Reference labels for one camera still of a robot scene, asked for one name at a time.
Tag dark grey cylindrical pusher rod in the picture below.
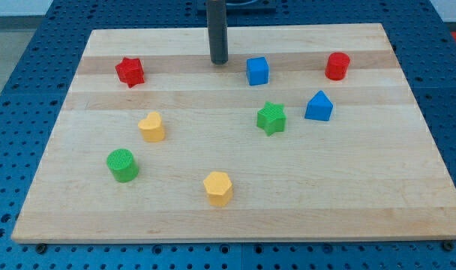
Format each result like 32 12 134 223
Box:
206 0 228 65

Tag blue cube block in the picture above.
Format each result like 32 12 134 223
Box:
246 57 269 86

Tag blue triangle block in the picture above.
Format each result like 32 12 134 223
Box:
304 90 334 122

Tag red star block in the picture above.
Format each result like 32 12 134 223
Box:
115 57 145 88

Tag green star block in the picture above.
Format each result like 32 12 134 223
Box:
256 101 287 137

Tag red cylinder block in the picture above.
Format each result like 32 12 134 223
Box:
325 52 350 80

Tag yellow heart block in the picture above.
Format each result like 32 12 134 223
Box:
138 111 165 143

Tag light wooden board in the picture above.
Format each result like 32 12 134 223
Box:
11 23 456 244

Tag yellow hexagon block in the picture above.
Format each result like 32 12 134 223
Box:
203 171 233 207

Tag green cylinder block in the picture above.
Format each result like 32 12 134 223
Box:
106 148 139 183

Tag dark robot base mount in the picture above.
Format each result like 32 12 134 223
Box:
225 0 277 13

